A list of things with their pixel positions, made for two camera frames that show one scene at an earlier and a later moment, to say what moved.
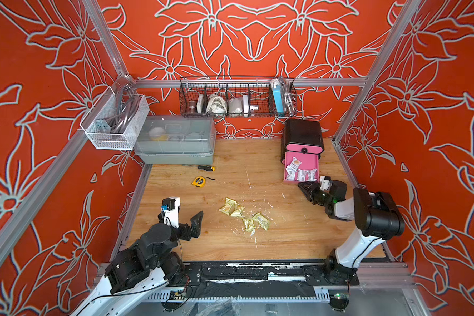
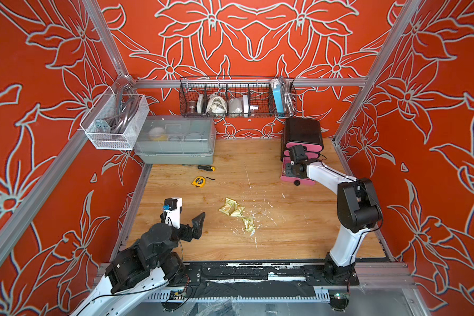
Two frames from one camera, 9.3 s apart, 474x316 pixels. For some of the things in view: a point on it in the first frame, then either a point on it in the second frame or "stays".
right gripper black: x=311 y=191 to x=288 y=171
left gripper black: x=195 y=232 stays
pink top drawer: x=307 y=149 stays
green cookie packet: x=229 y=207 stays
